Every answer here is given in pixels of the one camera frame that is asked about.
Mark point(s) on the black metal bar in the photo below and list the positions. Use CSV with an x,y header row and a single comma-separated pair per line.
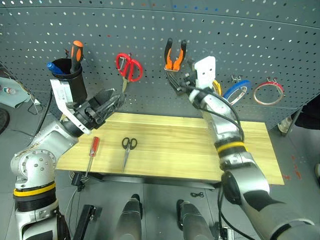
x,y
85,222

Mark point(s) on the small white bottle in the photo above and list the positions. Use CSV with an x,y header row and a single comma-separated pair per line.
x,y
7,90

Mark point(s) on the pegboard stand foot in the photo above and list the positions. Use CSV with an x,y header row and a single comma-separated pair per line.
x,y
285,124

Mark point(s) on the yellow tape roll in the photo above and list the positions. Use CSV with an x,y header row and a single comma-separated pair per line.
x,y
218,87

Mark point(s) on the dark rounded grey shape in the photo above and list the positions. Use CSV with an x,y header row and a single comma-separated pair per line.
x,y
195,222
130,220

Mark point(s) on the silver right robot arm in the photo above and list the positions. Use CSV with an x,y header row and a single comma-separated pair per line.
x,y
240,170

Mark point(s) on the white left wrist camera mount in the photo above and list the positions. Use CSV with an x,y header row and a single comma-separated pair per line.
x,y
61,96

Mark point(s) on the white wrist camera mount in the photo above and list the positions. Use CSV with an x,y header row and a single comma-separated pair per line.
x,y
61,96
205,71

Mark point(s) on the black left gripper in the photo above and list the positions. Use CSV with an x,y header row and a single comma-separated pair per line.
x,y
91,113

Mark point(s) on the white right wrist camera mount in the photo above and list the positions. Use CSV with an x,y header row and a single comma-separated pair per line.
x,y
205,71

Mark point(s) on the black table frame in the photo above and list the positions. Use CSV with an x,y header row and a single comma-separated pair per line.
x,y
150,180

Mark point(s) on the black cup holder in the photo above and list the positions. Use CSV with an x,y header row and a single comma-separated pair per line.
x,y
77,85

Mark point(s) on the red tape roll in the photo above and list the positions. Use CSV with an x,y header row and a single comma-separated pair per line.
x,y
265,85

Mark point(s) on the black table clamp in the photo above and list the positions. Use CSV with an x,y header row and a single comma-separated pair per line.
x,y
78,180

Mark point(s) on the metal pegboard hook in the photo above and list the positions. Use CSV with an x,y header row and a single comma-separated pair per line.
x,y
271,80
235,78

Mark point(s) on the blue tape roll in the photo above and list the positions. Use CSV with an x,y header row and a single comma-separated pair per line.
x,y
236,86

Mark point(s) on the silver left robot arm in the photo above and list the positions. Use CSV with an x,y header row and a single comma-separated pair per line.
x,y
37,162

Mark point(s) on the blue marker pen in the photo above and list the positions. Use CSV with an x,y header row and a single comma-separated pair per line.
x,y
53,67

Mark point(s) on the grey perforated pegboard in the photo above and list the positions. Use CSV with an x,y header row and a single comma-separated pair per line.
x,y
155,22

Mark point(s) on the small black floor object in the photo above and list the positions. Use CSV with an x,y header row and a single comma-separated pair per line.
x,y
197,194

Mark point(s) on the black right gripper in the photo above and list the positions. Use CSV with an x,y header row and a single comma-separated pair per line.
x,y
191,81

